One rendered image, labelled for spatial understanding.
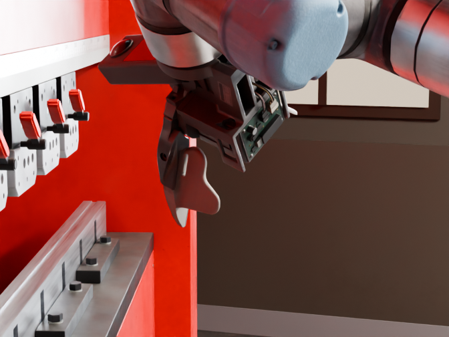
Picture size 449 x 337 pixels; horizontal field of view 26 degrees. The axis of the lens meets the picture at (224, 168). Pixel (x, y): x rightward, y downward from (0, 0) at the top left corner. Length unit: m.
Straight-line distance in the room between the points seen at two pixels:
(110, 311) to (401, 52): 1.35
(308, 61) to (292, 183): 3.64
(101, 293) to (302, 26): 1.53
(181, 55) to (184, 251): 1.90
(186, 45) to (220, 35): 0.11
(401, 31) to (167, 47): 0.18
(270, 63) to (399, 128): 3.57
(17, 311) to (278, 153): 2.70
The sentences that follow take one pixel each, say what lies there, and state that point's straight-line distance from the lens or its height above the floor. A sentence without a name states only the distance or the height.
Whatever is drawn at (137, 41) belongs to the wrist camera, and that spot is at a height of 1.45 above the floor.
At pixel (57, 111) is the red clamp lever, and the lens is 1.73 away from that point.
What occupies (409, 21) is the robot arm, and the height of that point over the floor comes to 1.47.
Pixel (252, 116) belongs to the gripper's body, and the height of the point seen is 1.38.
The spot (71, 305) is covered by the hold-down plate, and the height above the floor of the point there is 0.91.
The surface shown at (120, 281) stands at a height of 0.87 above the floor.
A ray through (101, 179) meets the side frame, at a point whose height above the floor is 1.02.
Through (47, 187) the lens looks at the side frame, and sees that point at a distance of 2.65.
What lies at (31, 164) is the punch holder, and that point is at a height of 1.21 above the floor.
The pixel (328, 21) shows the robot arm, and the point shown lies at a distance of 0.63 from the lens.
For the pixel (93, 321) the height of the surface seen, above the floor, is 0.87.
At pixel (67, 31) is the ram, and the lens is 2.02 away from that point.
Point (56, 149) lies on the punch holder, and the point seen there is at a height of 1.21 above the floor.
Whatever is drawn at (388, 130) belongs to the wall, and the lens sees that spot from 4.18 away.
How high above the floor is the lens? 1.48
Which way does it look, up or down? 10 degrees down
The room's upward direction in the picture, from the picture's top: straight up
